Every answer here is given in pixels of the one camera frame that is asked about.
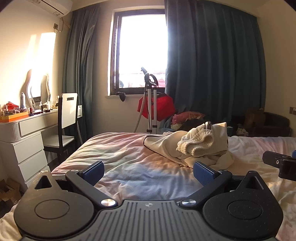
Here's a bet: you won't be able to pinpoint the brown cardboard box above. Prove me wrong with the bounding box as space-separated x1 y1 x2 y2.
245 108 266 127

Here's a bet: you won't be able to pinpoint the garment steamer stand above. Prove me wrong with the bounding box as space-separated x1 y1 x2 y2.
133 67 160 134

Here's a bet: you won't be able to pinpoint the dark framed window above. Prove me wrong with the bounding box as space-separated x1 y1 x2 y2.
107 8 168 96

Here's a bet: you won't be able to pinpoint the wide teal curtain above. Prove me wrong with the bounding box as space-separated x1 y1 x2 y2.
164 0 265 122

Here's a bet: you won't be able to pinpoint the white vanity desk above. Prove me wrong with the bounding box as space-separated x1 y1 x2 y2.
0 109 58 193

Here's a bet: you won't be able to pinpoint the cluster of cosmetic bottles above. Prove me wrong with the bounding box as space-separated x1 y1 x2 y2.
29 94 60 114

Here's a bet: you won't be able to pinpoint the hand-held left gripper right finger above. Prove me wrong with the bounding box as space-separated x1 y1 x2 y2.
178 161 266 207

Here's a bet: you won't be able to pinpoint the white air conditioner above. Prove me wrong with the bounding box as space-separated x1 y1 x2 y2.
29 0 73 16

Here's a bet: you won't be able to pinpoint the red pouch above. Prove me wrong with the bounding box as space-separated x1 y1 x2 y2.
5 101 19 112

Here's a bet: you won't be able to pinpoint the white chair with black frame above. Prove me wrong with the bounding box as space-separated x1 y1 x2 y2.
43 93 79 160

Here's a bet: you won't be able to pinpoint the narrow teal curtain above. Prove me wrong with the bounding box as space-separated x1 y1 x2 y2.
62 5 116 139

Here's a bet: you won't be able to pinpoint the wavy frame mirror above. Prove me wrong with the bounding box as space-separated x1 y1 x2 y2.
20 69 51 109

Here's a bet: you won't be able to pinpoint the dark armchair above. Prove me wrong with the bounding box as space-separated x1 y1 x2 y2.
231 112 292 137

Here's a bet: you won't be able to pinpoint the red bag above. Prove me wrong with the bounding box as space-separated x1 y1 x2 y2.
138 93 175 121

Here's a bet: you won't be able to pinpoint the pile of colourful clothes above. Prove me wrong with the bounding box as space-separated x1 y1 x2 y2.
162 111 234 133

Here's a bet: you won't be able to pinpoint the flattened floor cardboard boxes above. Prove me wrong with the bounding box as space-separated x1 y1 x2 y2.
0 178 21 202

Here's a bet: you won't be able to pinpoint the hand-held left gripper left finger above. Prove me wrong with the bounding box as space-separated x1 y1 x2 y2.
35 161 116 210

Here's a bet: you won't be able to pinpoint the cream zip jacket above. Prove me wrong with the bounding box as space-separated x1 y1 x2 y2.
143 121 235 168

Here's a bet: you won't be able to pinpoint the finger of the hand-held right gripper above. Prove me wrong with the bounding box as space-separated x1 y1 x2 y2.
262 150 296 167
278 160 296 181

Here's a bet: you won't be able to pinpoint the orange box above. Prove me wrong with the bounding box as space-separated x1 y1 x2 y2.
0 112 29 123

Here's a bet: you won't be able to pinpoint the pastel quilt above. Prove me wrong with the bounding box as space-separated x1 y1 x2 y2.
0 131 296 241

